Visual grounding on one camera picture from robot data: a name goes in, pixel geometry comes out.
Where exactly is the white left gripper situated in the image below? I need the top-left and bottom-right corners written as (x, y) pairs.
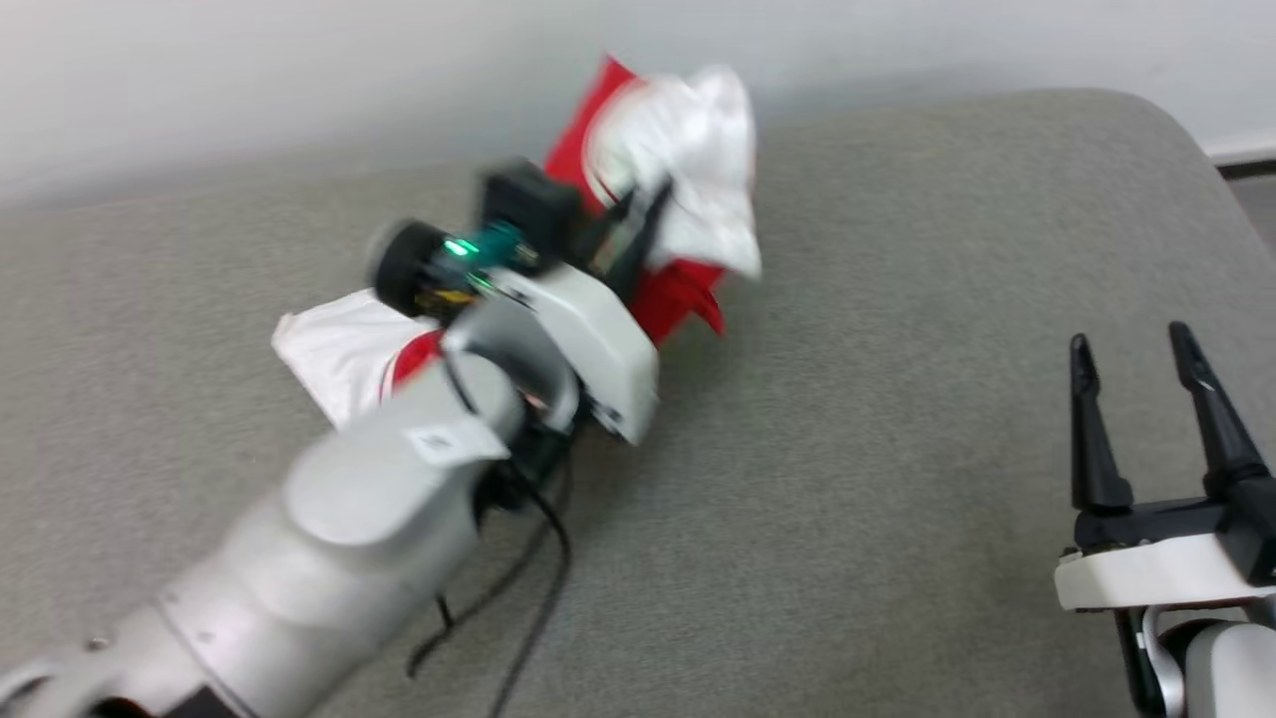
top-left (493, 178), bottom-right (676, 447)

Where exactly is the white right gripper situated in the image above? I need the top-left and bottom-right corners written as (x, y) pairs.
top-left (1055, 321), bottom-right (1276, 611)

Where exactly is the red white jersey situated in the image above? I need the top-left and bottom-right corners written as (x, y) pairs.
top-left (271, 55), bottom-right (764, 432)

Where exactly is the white skirting board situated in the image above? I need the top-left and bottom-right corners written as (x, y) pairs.
top-left (1201, 135), bottom-right (1276, 169)

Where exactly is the thin black cable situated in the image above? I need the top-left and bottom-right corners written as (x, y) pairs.
top-left (483, 489), bottom-right (576, 718)
top-left (407, 529), bottom-right (559, 679)

